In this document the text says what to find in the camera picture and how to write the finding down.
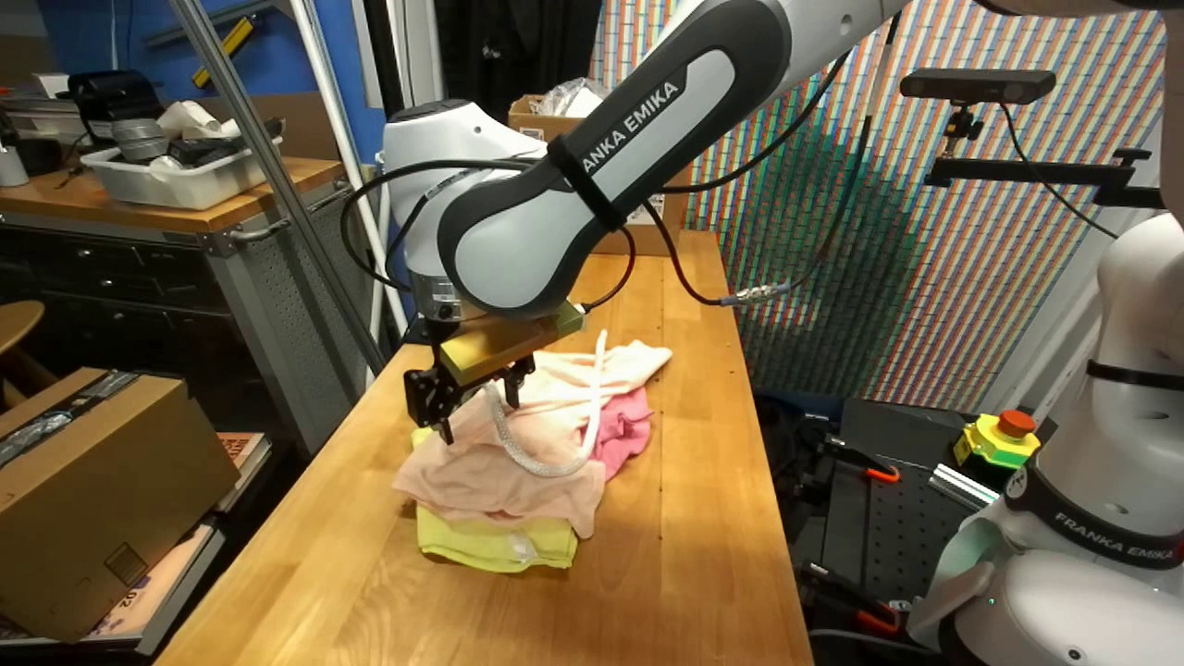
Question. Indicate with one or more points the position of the black desktop device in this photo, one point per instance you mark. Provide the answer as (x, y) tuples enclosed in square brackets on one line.
[(104, 94)]

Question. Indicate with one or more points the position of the white plastic bin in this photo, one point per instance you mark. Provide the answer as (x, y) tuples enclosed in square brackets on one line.
[(171, 186)]

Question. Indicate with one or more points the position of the peach shirt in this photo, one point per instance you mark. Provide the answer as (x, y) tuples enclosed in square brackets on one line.
[(492, 483)]

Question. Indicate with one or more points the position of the yellow red emergency stop button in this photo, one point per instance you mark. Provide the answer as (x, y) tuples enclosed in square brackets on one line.
[(996, 446)]

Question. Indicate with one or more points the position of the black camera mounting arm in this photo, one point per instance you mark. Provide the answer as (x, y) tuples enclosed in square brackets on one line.
[(1047, 171)]

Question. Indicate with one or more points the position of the clear plastic bag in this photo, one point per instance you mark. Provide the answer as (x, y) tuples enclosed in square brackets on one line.
[(574, 96)]

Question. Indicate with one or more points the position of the black curtain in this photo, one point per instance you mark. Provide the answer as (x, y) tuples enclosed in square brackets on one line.
[(492, 49)]

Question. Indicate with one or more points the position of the white slanted pole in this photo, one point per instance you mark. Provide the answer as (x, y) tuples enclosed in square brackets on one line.
[(337, 116)]

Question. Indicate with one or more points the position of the yellow-green cloth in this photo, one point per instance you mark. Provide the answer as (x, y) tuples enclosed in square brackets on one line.
[(492, 549)]

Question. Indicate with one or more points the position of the wood-topped grey workbench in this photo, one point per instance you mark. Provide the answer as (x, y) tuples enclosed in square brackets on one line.
[(246, 284)]

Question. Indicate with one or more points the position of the pink cloth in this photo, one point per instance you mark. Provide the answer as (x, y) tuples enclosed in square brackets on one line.
[(621, 429)]

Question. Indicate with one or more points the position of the round wooden stool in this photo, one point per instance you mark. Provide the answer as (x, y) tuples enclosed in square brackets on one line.
[(17, 322)]

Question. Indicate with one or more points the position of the perforated backdrop screen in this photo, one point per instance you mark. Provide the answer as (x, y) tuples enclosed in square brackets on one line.
[(986, 307)]

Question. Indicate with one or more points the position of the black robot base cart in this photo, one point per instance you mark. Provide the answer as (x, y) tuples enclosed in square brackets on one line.
[(901, 519)]

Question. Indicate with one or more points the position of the black orange clamp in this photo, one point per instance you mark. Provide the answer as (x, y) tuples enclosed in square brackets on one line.
[(870, 613), (870, 466)]

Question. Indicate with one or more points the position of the slanted grey metal pole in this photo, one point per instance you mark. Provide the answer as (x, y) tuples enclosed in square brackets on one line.
[(265, 160)]

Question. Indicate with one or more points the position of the large taped cardboard box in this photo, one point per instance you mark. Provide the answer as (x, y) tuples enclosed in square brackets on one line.
[(98, 492)]

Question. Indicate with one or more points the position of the black bar camera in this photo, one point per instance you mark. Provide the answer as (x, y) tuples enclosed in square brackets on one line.
[(975, 81)]

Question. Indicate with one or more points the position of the yellow wrist camera mount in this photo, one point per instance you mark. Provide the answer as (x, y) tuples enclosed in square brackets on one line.
[(504, 345)]

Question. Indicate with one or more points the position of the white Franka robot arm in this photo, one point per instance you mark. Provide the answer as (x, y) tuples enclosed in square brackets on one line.
[(688, 96)]

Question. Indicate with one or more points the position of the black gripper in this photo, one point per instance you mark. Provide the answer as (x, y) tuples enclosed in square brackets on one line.
[(440, 329)]

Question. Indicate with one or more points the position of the black stand pole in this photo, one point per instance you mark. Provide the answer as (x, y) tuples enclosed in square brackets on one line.
[(383, 49)]

